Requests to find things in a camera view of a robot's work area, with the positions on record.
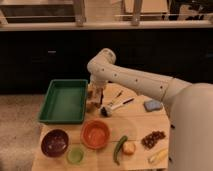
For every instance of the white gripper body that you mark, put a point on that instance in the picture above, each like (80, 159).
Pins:
(98, 80)

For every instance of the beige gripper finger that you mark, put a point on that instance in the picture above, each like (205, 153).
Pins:
(96, 95)

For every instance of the wooden felt eraser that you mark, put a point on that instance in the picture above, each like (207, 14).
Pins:
(92, 103)

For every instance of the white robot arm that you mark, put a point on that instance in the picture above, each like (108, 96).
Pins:
(189, 107)

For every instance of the green plastic tray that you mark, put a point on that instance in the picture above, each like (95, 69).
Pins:
(65, 102)

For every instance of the black pen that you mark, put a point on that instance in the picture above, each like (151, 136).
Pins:
(118, 95)

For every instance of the orange bowl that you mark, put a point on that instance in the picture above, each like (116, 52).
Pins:
(95, 134)

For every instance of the green chili pepper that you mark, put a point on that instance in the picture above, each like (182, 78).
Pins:
(119, 145)

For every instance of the blue sponge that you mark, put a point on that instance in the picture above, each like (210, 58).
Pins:
(152, 105)

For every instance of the yellow onion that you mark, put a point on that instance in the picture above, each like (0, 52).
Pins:
(128, 148)

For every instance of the small green cup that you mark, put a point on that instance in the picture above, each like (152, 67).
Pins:
(75, 155)

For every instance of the purple bowl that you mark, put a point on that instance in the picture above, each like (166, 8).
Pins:
(55, 143)

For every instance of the bunch of dark grapes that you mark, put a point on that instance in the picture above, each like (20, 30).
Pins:
(150, 140)

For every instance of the corn cob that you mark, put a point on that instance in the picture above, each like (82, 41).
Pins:
(158, 156)

